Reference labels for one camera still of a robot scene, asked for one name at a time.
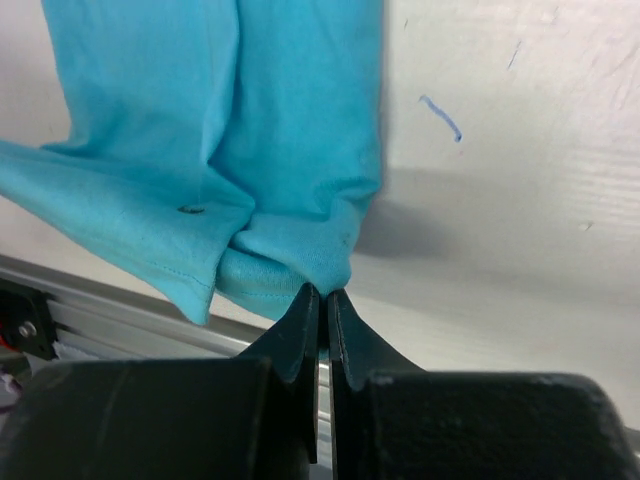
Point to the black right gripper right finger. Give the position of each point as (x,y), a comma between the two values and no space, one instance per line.
(356,352)

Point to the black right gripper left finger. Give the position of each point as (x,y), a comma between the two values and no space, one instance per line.
(292,346)

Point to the turquoise t shirt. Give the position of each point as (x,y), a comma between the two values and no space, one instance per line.
(216,147)

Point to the aluminium mounting rail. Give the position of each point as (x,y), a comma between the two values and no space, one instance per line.
(137,392)

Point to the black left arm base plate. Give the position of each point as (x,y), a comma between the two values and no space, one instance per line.
(26,322)

